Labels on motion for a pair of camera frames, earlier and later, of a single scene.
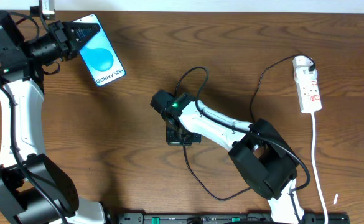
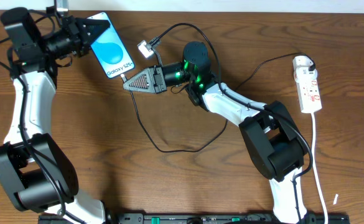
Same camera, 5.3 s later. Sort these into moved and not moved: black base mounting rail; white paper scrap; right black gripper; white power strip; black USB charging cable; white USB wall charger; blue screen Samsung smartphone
Moved: black USB charging cable; right black gripper; blue screen Samsung smartphone
Not moved: white USB wall charger; white power strip; white paper scrap; black base mounting rail
